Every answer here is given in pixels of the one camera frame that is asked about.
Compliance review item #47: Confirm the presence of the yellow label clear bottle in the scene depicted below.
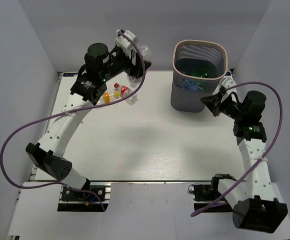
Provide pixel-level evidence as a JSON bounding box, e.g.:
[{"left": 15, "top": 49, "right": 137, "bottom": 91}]
[{"left": 97, "top": 91, "right": 120, "bottom": 106}]

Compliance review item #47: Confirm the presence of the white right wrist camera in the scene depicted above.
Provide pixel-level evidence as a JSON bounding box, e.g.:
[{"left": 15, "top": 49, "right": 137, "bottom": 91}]
[{"left": 217, "top": 76, "right": 236, "bottom": 91}]

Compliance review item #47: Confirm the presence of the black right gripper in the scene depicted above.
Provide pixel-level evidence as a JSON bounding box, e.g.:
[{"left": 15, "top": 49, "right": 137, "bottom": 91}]
[{"left": 200, "top": 91, "right": 245, "bottom": 121}]

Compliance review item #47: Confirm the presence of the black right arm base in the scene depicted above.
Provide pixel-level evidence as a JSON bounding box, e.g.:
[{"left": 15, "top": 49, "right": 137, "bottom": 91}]
[{"left": 188, "top": 173, "right": 236, "bottom": 213}]

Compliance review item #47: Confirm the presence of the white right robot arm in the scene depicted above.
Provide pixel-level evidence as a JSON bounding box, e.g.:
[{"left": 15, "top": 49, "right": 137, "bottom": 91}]
[{"left": 201, "top": 90, "right": 288, "bottom": 234}]

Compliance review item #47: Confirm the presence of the green bottle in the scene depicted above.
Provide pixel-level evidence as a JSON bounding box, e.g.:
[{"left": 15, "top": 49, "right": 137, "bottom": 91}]
[{"left": 195, "top": 72, "right": 209, "bottom": 79}]

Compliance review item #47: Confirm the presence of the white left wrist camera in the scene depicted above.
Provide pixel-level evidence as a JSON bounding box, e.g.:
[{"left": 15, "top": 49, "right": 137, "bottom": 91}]
[{"left": 115, "top": 29, "right": 138, "bottom": 59}]

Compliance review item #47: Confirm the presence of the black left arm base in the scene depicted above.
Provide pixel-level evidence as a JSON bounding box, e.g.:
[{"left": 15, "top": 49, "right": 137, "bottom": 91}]
[{"left": 57, "top": 182, "right": 111, "bottom": 213}]

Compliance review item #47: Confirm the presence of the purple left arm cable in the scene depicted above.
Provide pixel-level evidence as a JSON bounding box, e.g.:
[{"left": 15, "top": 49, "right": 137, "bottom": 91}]
[{"left": 0, "top": 29, "right": 146, "bottom": 212}]

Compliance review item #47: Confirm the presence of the grey mesh waste bin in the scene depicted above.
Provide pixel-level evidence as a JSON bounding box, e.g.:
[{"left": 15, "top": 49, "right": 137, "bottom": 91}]
[{"left": 170, "top": 39, "right": 228, "bottom": 113}]

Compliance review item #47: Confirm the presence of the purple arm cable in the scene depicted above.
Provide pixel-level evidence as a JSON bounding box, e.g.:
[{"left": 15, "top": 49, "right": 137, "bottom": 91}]
[
  {"left": 190, "top": 81, "right": 283, "bottom": 218},
  {"left": 0, "top": 29, "right": 146, "bottom": 212}
]

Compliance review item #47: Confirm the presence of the blue sticker left corner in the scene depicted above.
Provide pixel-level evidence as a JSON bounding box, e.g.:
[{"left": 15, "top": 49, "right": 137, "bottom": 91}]
[{"left": 63, "top": 72, "right": 78, "bottom": 77}]

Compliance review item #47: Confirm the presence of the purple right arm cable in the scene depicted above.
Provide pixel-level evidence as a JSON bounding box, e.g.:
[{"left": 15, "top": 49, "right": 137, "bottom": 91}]
[{"left": 190, "top": 81, "right": 283, "bottom": 218}]

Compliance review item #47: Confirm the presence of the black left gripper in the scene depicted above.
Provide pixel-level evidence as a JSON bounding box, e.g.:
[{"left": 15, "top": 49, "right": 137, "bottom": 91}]
[{"left": 101, "top": 48, "right": 152, "bottom": 82}]

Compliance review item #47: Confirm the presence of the white blue label bottle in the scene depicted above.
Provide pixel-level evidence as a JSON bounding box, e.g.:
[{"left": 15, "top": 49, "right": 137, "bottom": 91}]
[{"left": 126, "top": 44, "right": 152, "bottom": 83}]

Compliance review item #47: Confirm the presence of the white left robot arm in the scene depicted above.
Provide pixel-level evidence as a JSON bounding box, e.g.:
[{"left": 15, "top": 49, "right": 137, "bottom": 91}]
[{"left": 25, "top": 43, "right": 152, "bottom": 200}]

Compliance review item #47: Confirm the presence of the blue label clear bottle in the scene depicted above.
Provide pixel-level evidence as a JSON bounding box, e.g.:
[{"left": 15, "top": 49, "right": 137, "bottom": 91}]
[{"left": 184, "top": 80, "right": 205, "bottom": 92}]

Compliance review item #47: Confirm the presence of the red label cola bottle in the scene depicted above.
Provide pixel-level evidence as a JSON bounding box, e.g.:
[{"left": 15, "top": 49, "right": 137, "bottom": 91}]
[{"left": 114, "top": 83, "right": 137, "bottom": 105}]

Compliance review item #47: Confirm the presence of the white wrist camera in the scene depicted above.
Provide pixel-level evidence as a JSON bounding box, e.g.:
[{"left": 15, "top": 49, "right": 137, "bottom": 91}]
[
  {"left": 115, "top": 29, "right": 138, "bottom": 59},
  {"left": 217, "top": 76, "right": 236, "bottom": 91}
]

